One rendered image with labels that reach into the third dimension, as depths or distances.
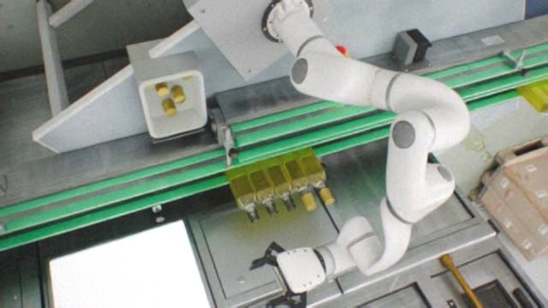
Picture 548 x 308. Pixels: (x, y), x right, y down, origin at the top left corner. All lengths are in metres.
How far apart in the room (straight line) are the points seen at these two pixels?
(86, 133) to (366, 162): 0.97
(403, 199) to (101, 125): 0.93
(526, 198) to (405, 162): 4.18
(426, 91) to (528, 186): 4.17
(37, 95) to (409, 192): 1.56
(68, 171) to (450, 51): 1.33
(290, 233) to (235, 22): 0.67
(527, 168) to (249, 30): 4.26
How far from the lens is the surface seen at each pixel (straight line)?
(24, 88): 2.11
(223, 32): 1.25
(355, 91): 0.96
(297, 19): 1.22
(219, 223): 1.50
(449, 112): 0.94
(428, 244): 1.57
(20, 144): 1.90
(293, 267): 1.09
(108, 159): 1.46
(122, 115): 1.45
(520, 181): 5.08
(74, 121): 1.44
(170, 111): 1.38
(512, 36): 1.97
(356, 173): 1.69
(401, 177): 0.89
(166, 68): 1.29
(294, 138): 1.46
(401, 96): 0.95
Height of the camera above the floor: 1.78
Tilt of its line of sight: 35 degrees down
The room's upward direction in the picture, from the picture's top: 153 degrees clockwise
